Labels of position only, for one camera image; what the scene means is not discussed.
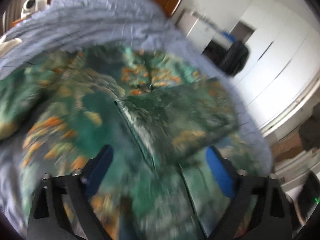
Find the green floral silk garment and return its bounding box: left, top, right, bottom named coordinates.
left=1, top=43, right=262, bottom=239

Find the white wardrobe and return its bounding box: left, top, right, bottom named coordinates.
left=233, top=0, right=319, bottom=129

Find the dark jacket on chair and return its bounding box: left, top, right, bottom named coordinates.
left=218, top=41, right=249, bottom=77

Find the white desk with drawers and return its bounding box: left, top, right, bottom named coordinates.
left=176, top=9, right=234, bottom=54

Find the blue checked bed cover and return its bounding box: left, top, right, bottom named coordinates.
left=0, top=0, right=273, bottom=230

